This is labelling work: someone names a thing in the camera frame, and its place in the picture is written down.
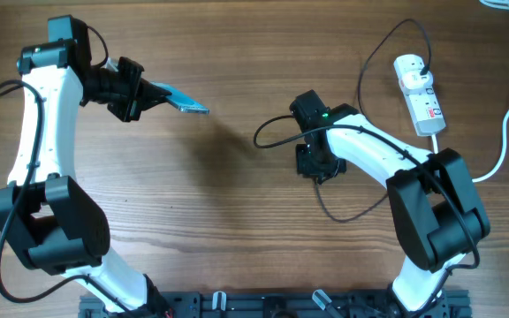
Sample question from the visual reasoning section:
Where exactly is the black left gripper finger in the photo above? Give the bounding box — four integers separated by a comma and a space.
141, 79, 171, 99
139, 98, 166, 111

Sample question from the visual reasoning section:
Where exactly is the blue screen Galaxy smartphone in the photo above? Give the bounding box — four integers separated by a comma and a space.
153, 82, 209, 115

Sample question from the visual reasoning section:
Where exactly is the black USB charger cable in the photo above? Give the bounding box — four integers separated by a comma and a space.
312, 18, 433, 223

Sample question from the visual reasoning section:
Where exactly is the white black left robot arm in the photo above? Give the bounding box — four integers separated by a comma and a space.
0, 15, 202, 317

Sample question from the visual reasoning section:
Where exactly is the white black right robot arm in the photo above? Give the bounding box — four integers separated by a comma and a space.
289, 90, 490, 316

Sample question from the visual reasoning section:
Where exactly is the white power strip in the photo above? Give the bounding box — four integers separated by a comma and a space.
393, 54, 446, 137

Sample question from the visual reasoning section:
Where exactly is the white power strip cord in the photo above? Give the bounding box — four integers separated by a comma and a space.
429, 4, 509, 185

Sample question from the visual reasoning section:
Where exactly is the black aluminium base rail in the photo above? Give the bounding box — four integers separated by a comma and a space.
78, 290, 473, 318

